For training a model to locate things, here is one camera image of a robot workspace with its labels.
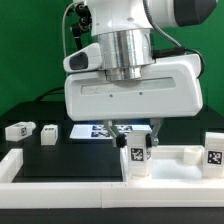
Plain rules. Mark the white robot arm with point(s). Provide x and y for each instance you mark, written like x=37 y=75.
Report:
x=121 y=76

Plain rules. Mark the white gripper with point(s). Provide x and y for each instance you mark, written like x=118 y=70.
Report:
x=167 y=88

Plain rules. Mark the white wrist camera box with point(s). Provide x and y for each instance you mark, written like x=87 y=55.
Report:
x=86 y=59

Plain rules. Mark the white square table top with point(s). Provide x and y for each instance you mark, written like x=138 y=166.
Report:
x=180 y=162

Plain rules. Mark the white sheet with tags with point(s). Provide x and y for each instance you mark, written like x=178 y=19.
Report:
x=98 y=132

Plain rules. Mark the white U-shaped fence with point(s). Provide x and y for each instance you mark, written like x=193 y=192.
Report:
x=151 y=193

